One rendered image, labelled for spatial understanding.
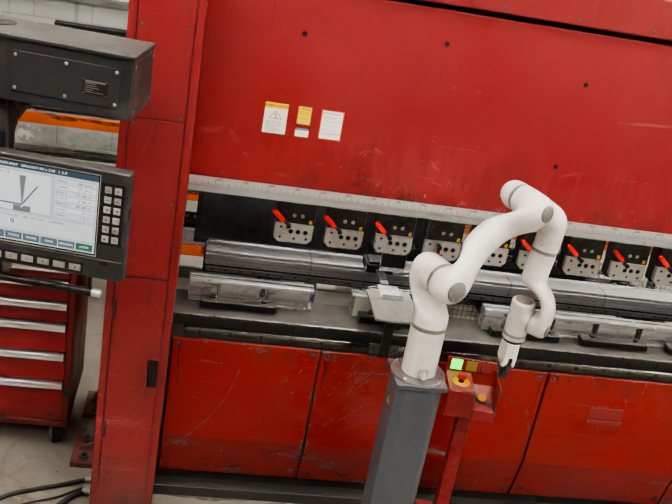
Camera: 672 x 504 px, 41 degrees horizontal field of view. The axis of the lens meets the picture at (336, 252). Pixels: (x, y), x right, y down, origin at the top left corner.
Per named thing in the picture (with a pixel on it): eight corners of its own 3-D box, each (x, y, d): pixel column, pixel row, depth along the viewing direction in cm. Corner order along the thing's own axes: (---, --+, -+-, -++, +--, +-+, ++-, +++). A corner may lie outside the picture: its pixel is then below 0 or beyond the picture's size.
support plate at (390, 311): (375, 321, 347) (375, 318, 346) (365, 290, 371) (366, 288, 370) (420, 325, 350) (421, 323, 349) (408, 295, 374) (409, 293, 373)
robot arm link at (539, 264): (579, 260, 313) (549, 338, 323) (538, 242, 321) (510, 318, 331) (570, 264, 306) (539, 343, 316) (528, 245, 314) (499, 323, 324)
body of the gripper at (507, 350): (501, 326, 332) (494, 351, 337) (505, 342, 323) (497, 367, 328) (521, 329, 332) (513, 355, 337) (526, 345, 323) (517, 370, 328)
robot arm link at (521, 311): (532, 333, 327) (510, 321, 332) (542, 302, 321) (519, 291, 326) (522, 341, 321) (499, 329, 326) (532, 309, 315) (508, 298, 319)
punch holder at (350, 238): (323, 246, 358) (330, 207, 351) (321, 238, 365) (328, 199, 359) (360, 250, 360) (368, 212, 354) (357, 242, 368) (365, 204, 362)
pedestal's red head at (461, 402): (442, 415, 356) (452, 375, 349) (439, 393, 371) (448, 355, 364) (492, 422, 357) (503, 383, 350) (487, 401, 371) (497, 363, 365)
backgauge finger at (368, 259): (370, 287, 376) (372, 276, 374) (362, 261, 399) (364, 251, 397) (398, 290, 378) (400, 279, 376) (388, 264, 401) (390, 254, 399)
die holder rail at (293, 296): (187, 299, 362) (190, 277, 359) (188, 292, 368) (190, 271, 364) (311, 312, 370) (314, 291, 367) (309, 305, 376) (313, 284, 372)
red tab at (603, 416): (588, 423, 391) (592, 409, 388) (586, 420, 392) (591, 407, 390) (620, 426, 393) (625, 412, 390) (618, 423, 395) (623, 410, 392)
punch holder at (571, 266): (562, 273, 374) (572, 237, 368) (555, 265, 382) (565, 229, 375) (596, 277, 376) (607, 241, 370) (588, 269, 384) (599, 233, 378)
